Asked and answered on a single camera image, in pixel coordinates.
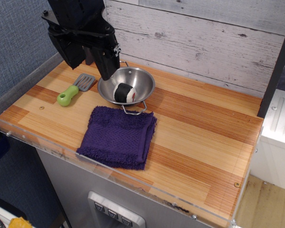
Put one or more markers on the yellow object at corner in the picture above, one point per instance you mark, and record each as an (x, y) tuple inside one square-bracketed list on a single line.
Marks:
[(19, 223)]

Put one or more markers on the black and white sushi roll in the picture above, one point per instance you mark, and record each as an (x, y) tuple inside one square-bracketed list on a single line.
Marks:
[(124, 93)]

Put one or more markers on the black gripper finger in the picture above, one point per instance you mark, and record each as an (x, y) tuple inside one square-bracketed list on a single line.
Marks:
[(72, 53), (106, 60)]

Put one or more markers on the stainless steel bowl with handles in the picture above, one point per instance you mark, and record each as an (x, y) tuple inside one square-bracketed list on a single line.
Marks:
[(138, 78)]

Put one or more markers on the dark grey left post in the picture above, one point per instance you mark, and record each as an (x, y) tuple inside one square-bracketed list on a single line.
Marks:
[(89, 59)]

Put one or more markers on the dark grey right post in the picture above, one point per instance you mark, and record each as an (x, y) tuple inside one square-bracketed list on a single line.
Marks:
[(273, 83)]

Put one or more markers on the silver cabinet with buttons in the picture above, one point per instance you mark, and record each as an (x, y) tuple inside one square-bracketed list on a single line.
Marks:
[(96, 196)]

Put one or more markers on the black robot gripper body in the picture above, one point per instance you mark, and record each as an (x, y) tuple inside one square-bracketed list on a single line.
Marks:
[(81, 22)]

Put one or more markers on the white aluminium side unit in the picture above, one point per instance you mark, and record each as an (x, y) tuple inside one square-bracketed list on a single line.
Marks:
[(268, 163)]

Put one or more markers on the purple folded towel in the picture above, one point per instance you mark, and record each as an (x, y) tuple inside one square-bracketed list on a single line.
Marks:
[(117, 139)]

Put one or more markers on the clear acrylic edge guard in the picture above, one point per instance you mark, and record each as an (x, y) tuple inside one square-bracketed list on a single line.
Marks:
[(199, 158)]

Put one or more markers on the dark grey post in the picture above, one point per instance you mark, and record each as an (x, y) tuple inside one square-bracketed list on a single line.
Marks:
[(89, 59), (273, 83)]

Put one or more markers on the green handled grey spatula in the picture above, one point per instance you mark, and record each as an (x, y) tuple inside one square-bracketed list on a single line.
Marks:
[(83, 83)]

